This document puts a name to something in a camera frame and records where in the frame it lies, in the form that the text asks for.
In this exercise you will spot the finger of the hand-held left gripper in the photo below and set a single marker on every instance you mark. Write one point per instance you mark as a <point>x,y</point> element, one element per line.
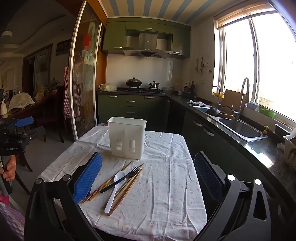
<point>24,122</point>
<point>37,132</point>

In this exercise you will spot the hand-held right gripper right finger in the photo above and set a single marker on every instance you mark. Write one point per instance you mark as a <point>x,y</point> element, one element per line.
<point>208,178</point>

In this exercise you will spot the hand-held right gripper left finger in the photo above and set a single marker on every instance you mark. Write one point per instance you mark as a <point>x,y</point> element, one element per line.
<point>89,178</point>

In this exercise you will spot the black plastic fork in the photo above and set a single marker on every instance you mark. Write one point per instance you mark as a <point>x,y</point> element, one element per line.
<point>108,187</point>

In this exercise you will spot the white plastic utensil holder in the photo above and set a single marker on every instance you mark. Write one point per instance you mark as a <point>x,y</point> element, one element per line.
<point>127,134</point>

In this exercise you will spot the person's left hand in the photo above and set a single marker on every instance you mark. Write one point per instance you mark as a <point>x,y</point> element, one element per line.
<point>10,170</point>

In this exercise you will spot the white lace food cover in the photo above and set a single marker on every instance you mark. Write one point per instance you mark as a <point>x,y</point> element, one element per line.
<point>20,102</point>

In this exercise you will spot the dark wooden dining table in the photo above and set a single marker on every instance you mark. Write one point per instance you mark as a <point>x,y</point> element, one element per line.
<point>34,104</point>

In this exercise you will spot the dark wooden chair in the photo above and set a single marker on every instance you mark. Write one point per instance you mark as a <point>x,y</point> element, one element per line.
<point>55,111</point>
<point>23,162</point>

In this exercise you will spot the white thermos jug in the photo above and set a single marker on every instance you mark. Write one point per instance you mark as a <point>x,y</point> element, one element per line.
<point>3,110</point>

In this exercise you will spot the white plastic spoon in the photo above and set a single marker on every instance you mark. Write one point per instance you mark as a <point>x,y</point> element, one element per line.
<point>111,201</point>

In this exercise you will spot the yellow snack packets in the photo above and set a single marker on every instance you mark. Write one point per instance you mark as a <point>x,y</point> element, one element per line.
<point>39,92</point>

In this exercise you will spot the red checkered apron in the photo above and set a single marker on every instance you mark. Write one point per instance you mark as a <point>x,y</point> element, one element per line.
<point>67,97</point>

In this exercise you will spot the white floral tablecloth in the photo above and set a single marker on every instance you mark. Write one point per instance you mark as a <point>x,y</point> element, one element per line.
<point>161,185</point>

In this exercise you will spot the potted plant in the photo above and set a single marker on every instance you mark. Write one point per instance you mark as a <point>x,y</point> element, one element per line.
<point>54,85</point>

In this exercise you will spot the dark granite countertop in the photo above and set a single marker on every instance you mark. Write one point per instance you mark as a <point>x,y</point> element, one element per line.
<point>259,150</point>

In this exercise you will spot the steel double sink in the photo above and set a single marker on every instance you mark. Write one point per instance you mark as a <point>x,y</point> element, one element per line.
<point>240,129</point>

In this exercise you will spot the printed glass sliding door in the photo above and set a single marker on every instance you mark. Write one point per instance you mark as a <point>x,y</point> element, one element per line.
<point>85,81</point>

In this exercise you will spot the yellow pump dispenser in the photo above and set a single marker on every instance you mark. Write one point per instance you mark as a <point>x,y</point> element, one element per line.
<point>265,130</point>

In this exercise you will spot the crumpled dish cloth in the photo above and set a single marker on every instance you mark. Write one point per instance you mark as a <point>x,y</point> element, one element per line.
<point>198,103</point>

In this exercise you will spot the pink patterned clothing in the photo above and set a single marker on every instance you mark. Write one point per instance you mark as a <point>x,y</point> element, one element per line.
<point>10,222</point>

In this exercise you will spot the wooden cutting board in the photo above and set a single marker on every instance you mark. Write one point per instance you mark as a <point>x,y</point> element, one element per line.
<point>232,99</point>

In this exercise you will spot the yellow sponge tray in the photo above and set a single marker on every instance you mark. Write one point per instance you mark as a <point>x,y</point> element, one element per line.
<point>218,95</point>

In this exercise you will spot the white plastic bag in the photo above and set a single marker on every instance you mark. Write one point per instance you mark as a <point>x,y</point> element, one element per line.
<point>108,87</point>

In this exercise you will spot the blue bowl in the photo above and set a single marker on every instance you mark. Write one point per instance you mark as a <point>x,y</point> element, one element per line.
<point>252,106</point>

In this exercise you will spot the white dish rack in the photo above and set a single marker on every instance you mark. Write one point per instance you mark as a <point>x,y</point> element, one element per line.
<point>289,150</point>

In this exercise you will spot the green round tray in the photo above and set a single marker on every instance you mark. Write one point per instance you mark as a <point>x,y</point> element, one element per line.
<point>189,94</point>

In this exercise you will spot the small steel faucet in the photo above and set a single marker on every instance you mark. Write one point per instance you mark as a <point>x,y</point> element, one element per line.
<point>218,92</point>

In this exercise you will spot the green plastic basket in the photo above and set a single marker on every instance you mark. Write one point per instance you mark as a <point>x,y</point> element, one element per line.
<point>267,112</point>

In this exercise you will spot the black container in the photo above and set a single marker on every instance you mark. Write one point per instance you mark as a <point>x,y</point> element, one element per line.
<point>282,129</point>

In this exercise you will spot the dark sauce bottle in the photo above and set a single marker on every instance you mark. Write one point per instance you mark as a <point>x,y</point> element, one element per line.
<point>192,86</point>
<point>185,87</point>

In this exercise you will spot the yellow oil bottle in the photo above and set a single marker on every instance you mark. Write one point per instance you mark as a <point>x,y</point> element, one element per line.
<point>177,85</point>

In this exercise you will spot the tall steel faucet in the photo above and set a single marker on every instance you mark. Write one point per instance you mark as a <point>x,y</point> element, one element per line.
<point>245,83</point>

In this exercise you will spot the black gas stove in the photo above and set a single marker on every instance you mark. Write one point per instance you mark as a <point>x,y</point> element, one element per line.
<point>143,90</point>

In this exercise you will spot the black lidded pot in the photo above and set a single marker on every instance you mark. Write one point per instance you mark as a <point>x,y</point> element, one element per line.
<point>134,82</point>

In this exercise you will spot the small metal kettle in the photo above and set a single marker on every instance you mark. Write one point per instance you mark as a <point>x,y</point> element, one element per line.
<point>153,85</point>

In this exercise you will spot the kitchen window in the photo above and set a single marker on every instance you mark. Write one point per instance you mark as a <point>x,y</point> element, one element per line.
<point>266,58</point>

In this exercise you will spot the steel range hood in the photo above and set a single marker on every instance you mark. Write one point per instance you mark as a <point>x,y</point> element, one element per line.
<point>148,40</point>

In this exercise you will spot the window roller blind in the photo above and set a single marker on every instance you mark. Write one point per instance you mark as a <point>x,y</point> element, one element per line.
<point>240,19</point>

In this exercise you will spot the calligraphy wall hanging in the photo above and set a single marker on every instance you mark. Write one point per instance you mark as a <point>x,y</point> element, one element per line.
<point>44,62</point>

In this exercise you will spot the framed wall picture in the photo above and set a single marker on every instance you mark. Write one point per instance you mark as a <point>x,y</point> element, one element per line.
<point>63,47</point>

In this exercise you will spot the wall hooks with utensils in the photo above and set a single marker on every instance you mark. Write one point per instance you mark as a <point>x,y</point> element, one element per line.
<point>201,66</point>

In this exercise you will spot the green wall cabinets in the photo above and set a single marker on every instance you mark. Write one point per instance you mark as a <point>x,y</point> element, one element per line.
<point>113,34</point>

